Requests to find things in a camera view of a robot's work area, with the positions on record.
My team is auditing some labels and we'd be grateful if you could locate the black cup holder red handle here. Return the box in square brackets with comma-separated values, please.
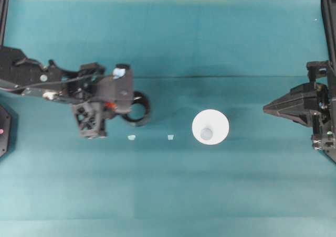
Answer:
[104, 90, 152, 128]

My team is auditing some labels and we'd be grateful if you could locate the white paper cup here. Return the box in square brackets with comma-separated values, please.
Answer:
[191, 109, 230, 146]

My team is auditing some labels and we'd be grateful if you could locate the black table end rail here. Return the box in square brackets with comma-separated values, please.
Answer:
[320, 0, 336, 64]
[0, 0, 10, 47]

